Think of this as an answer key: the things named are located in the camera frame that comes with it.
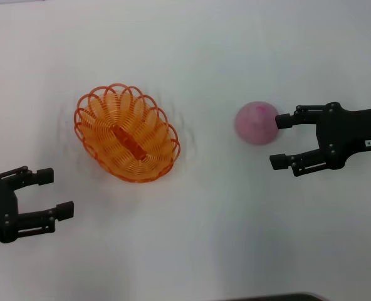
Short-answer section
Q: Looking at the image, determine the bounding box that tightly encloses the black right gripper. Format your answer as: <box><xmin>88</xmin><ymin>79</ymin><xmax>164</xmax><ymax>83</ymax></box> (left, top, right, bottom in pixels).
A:
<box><xmin>269</xmin><ymin>102</ymin><xmax>371</xmax><ymax>177</ymax></box>

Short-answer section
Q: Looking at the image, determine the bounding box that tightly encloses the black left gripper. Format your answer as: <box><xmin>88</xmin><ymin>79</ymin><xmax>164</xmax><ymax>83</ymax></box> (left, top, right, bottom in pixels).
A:
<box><xmin>0</xmin><ymin>166</ymin><xmax>75</xmax><ymax>244</ymax></box>

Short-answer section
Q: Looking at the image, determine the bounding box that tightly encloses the pink peach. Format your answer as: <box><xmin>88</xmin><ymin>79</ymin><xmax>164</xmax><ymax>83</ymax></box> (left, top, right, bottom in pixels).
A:
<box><xmin>234</xmin><ymin>100</ymin><xmax>281</xmax><ymax>145</ymax></box>

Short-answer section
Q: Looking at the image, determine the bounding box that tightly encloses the orange plastic wire basket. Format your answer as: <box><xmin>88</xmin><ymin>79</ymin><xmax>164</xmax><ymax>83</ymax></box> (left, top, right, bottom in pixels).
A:
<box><xmin>73</xmin><ymin>83</ymin><xmax>181</xmax><ymax>184</ymax></box>

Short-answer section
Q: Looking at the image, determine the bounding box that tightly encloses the dark rounded robot base edge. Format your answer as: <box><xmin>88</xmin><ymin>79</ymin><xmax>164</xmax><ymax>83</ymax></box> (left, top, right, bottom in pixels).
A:
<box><xmin>226</xmin><ymin>292</ymin><xmax>326</xmax><ymax>301</ymax></box>

